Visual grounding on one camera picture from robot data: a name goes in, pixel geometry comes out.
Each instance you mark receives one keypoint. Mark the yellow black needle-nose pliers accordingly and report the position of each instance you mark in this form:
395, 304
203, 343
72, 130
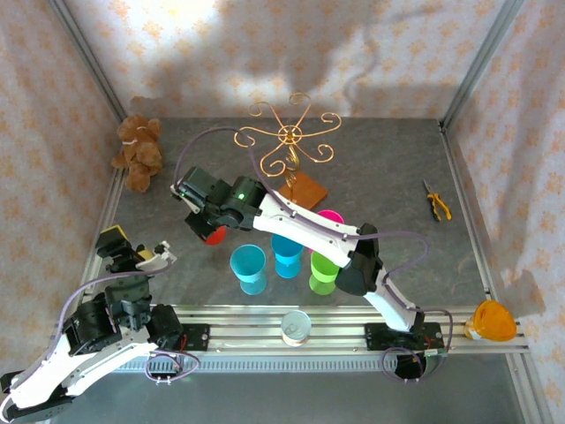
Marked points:
437, 205

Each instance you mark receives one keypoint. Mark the green plastic wine glass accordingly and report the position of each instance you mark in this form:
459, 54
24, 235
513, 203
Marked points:
322, 276

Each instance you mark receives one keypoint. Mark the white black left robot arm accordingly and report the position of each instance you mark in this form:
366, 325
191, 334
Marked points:
88, 366

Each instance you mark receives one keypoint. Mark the turquoise plastic wine glass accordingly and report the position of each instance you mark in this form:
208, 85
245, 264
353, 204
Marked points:
247, 265

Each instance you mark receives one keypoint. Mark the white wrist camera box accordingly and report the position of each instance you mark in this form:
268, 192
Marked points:
161, 260
190, 204

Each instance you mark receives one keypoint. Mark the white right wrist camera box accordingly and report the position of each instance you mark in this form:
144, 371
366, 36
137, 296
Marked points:
190, 204

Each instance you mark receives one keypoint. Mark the aluminium frame post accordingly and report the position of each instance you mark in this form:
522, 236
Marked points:
87, 53
490, 44

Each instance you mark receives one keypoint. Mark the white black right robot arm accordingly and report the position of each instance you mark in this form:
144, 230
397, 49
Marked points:
300, 225

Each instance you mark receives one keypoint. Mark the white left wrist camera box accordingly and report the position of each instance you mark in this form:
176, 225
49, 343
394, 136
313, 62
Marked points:
161, 260

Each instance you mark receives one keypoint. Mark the orange translucent plastic cup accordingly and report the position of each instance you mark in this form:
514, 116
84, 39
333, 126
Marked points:
494, 320

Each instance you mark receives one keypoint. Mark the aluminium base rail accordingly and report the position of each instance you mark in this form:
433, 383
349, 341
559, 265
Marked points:
247, 329

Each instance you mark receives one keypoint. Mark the silver tin can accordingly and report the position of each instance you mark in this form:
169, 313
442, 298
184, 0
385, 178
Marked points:
296, 329

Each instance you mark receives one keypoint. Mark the pink plastic wine glass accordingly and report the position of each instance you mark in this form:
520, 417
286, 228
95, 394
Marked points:
331, 217

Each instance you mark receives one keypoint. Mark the red plastic wine glass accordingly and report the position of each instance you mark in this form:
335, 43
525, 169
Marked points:
217, 237

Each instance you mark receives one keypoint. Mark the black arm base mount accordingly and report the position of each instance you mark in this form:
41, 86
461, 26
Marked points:
196, 338
377, 338

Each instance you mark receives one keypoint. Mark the brown teddy bear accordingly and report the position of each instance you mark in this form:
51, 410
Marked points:
141, 150

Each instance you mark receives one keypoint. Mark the blue plastic wine glass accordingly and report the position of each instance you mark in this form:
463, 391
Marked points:
287, 254

